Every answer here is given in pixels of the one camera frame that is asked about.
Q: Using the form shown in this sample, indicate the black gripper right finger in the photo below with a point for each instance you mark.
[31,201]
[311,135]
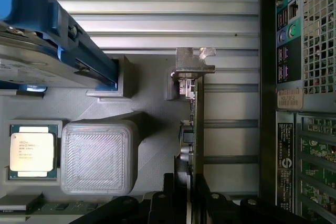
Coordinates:
[200,208]

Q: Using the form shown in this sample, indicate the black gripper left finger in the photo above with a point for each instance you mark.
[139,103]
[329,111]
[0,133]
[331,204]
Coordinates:
[176,208]

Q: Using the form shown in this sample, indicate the gray printed parts rack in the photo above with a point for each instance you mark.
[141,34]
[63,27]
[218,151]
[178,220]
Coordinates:
[157,119]

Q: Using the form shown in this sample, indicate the black printed case sticker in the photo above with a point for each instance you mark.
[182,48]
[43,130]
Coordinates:
[285,163]

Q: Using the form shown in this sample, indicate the green RAM stick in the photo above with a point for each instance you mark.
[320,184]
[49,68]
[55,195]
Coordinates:
[65,207]

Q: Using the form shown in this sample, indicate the black open PC case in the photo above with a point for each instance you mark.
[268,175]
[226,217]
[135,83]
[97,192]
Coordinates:
[266,103]

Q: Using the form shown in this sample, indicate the green motherboard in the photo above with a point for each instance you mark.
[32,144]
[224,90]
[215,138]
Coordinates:
[317,161]

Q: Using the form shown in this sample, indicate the white service tag label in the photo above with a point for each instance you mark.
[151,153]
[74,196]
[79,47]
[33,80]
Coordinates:
[290,98]

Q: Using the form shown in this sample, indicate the silver CPU chip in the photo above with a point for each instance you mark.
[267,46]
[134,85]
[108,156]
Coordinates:
[31,151]

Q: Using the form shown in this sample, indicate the blue disk carrier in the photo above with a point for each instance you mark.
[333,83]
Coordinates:
[86,56]

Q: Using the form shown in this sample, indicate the rear port panel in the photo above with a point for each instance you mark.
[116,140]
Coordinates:
[288,37]

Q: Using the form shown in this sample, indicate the silver hard disk drive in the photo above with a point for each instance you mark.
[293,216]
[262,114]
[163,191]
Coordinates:
[31,61]

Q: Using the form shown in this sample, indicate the green graphics card, metal bracket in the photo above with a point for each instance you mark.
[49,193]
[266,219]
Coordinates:
[199,119]

